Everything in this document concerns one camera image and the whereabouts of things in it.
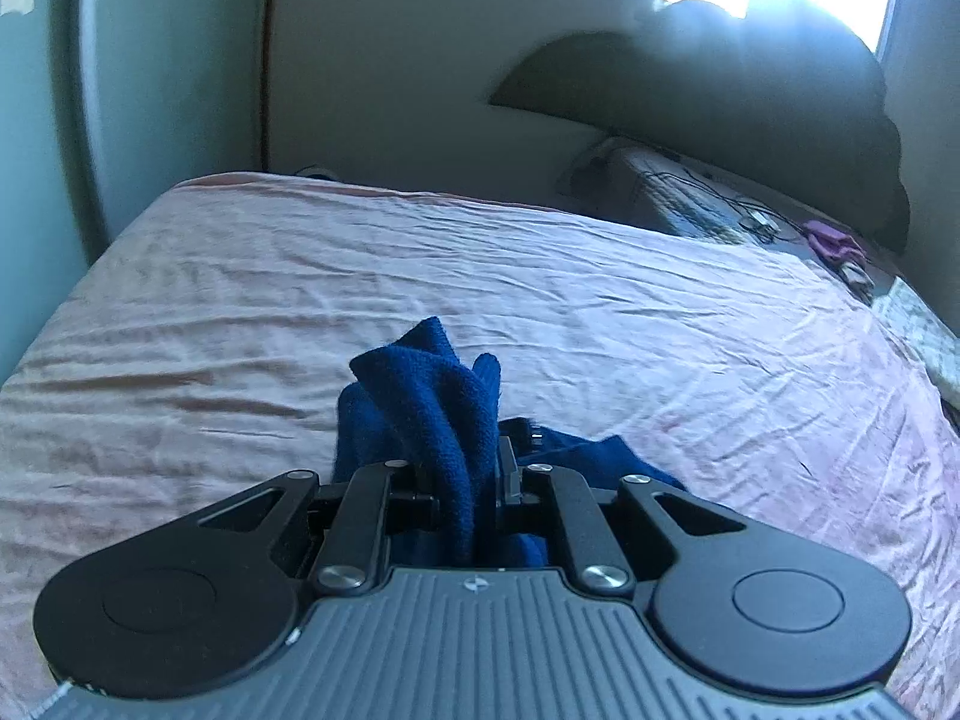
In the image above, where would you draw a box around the patterned light blanket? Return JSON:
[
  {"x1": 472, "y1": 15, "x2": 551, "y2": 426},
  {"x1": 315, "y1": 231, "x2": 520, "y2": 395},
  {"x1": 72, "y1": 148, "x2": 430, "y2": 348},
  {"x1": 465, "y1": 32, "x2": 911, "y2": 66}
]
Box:
[{"x1": 872, "y1": 277, "x2": 960, "y2": 407}]

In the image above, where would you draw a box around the pink bed sheet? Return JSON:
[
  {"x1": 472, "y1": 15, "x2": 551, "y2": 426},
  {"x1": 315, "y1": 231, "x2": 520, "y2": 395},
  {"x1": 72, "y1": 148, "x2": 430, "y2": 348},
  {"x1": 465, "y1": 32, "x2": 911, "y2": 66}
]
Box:
[{"x1": 0, "y1": 171, "x2": 960, "y2": 720}]

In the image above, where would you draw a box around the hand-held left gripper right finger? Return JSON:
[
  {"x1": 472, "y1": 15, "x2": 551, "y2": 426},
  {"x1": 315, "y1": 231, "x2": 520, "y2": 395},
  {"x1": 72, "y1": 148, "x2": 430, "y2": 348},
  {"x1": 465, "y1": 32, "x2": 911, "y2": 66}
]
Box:
[{"x1": 495, "y1": 426, "x2": 745, "y2": 595}]

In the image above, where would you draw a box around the black cable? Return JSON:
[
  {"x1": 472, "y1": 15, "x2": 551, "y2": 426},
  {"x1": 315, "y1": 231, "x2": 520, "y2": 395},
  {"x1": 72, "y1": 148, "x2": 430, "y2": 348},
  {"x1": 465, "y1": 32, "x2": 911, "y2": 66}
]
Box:
[{"x1": 637, "y1": 167, "x2": 805, "y2": 242}]

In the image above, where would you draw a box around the floral glass wardrobe door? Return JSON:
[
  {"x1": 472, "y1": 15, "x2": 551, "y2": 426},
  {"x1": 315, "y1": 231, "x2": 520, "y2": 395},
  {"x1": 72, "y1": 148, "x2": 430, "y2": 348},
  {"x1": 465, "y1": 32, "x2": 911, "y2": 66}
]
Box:
[
  {"x1": 0, "y1": 0, "x2": 87, "y2": 383},
  {"x1": 82, "y1": 0, "x2": 272, "y2": 248}
]

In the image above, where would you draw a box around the patterned pillow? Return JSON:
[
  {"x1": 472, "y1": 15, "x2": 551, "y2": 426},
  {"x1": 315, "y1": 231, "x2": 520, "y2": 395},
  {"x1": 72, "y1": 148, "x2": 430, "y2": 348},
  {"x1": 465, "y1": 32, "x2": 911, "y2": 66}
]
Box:
[{"x1": 559, "y1": 136, "x2": 755, "y2": 242}]

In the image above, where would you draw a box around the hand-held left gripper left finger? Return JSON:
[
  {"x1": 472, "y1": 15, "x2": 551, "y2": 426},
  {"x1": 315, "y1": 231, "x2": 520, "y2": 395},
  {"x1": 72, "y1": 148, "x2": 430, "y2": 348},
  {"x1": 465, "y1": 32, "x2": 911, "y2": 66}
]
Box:
[{"x1": 176, "y1": 459, "x2": 445, "y2": 598}]

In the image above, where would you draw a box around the dark blue knit sweater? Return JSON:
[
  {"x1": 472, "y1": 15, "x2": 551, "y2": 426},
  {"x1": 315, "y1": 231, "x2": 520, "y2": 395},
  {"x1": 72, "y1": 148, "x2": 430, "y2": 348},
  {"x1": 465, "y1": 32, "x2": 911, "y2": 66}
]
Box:
[{"x1": 334, "y1": 317, "x2": 687, "y2": 569}]

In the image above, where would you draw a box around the grey upholstered headboard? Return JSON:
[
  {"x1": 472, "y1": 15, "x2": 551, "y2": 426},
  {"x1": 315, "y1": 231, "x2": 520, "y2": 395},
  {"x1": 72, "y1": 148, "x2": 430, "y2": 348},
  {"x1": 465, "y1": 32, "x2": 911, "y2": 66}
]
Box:
[{"x1": 489, "y1": 0, "x2": 912, "y2": 256}]

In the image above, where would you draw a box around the purple cloth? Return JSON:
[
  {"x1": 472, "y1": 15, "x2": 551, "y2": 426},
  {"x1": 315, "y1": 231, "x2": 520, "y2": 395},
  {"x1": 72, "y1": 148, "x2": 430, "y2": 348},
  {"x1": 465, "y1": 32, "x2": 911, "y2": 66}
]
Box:
[{"x1": 802, "y1": 220, "x2": 865, "y2": 268}]

